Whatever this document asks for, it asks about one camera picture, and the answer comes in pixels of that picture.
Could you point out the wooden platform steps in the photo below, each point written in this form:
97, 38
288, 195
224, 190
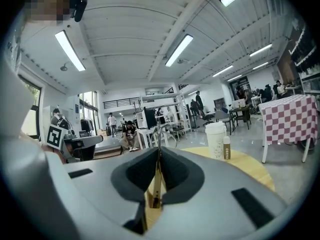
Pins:
107, 149

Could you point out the white storage shelf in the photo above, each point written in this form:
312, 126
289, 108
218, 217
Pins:
310, 84

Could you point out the brown white stick sachet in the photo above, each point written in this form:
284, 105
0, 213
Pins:
227, 149

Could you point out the grey chair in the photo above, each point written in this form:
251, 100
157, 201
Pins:
221, 115

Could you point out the black-framed window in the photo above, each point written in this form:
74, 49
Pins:
33, 94
87, 104

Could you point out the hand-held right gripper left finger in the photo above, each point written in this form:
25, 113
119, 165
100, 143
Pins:
135, 176

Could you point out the white metal rack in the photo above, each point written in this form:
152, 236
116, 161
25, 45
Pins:
162, 96

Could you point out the person's head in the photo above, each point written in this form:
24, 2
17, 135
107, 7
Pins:
50, 4

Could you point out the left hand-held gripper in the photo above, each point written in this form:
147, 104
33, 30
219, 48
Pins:
55, 136

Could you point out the black monitor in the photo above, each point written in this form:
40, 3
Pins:
150, 117

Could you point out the white-legged table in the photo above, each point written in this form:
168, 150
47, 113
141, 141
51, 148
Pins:
264, 154

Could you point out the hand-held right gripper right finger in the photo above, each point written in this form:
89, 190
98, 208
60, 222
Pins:
180, 176

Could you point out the cardboard box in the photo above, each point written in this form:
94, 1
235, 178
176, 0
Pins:
102, 132

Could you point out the black table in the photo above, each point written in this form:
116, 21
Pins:
240, 109

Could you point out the checkered red white table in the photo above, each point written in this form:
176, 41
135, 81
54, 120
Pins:
287, 119

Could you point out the clothes rack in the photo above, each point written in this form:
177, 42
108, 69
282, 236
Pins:
87, 125

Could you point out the blue wall poster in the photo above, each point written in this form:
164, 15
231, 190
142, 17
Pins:
77, 109

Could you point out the white lidded paper cup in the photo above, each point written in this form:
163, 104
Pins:
215, 139

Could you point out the white cube shelf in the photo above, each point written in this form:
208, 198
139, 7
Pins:
140, 120

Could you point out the black head-mounted camera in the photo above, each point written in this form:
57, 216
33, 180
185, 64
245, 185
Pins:
80, 9

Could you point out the black mezzanine railing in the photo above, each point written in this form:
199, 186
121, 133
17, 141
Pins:
120, 103

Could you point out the white desk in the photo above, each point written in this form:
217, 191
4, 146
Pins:
146, 131

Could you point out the grey ceiling spotlight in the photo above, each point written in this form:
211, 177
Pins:
63, 68

